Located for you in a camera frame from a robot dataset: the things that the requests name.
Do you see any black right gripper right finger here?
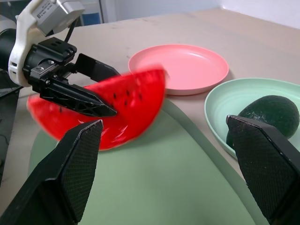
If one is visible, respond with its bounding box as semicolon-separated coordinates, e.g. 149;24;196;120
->
225;114;300;225

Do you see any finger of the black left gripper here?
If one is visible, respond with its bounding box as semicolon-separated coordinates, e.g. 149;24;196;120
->
74;53;121;83
39;78;118;117

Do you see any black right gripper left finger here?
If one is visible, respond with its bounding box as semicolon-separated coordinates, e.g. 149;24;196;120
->
0;119;104;225

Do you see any red watermelon slice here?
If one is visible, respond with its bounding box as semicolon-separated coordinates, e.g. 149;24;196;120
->
27;67;167;152

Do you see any light green plate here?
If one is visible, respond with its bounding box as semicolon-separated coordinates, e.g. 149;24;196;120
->
204;78;300;162

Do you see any pink plate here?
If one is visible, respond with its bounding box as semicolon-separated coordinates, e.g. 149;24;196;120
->
128;44;230;96

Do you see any dark green avocado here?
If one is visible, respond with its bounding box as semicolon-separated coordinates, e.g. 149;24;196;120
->
226;95;300;150

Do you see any sage green mat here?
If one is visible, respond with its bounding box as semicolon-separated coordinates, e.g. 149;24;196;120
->
28;98;265;225

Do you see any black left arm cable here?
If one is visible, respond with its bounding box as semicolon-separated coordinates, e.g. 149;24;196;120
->
64;18;80;45

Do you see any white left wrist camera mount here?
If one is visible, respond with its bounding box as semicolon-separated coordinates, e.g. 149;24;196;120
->
8;0;85;87

